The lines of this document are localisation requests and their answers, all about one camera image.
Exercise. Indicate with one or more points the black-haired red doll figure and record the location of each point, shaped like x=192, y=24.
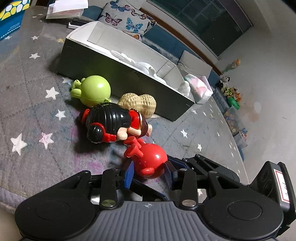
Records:
x=108, y=120

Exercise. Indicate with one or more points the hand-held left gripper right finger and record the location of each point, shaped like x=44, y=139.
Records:
x=170, y=178

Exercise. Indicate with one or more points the clear plastic case with papers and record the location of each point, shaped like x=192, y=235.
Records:
x=64, y=9

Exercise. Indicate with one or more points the pink white bag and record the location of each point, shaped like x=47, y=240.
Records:
x=198, y=85

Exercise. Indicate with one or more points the grey plastic crate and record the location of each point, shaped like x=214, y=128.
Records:
x=220, y=99

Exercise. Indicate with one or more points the cluster of small toy figures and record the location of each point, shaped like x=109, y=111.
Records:
x=232, y=95

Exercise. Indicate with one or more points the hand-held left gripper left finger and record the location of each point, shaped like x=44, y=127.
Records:
x=129, y=177

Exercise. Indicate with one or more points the red round toy figure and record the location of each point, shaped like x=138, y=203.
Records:
x=151, y=160

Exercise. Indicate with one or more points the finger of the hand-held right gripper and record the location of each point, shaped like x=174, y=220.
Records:
x=215, y=165

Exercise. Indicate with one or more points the green round toy figure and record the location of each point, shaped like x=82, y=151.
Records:
x=96, y=90

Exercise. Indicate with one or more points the orange white plush toy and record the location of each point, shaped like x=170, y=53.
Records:
x=234, y=63

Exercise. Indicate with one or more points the clear plastic storage bin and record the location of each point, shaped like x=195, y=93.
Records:
x=235, y=127

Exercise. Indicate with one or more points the dark window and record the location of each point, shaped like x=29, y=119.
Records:
x=208, y=20

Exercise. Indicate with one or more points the blue yellow spotted box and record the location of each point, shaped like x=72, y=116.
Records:
x=10, y=18

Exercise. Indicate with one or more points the small white open box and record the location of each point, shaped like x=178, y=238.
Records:
x=196, y=66

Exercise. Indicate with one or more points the long white cardboard box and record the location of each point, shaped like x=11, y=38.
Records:
x=120, y=76

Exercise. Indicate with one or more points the blue sofa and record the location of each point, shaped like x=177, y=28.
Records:
x=161, y=39

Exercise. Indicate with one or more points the tan peanut toy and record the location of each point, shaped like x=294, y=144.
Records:
x=141, y=103

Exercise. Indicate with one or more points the flat black case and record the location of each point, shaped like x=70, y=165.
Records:
x=77, y=23

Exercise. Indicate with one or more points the panda plush toy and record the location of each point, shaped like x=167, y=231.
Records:
x=224, y=78

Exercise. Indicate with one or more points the grey star-print mat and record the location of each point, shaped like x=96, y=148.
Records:
x=34, y=115

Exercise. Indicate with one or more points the butterfly print pillow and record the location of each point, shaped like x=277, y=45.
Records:
x=129, y=19

